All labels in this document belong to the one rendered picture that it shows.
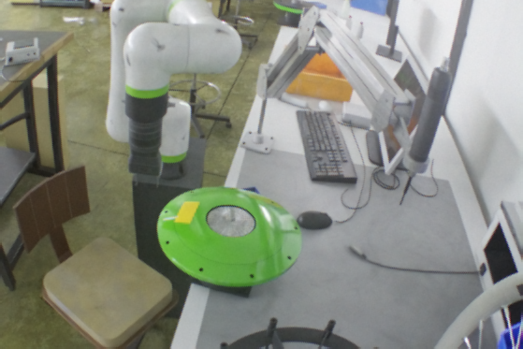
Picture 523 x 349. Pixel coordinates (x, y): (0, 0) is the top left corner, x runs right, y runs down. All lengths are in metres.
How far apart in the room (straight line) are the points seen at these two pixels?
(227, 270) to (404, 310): 0.48
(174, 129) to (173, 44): 0.66
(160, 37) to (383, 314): 0.80
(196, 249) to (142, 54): 0.39
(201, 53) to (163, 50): 0.07
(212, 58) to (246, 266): 0.40
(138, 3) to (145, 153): 0.47
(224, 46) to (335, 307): 0.64
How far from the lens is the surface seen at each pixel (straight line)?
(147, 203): 1.59
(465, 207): 1.60
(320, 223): 1.26
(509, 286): 0.42
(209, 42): 0.85
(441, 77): 0.72
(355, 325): 1.05
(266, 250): 0.92
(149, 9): 1.24
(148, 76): 0.85
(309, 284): 1.10
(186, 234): 0.93
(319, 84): 1.95
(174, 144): 1.49
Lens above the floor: 1.72
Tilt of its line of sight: 31 degrees down
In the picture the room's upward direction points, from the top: 9 degrees clockwise
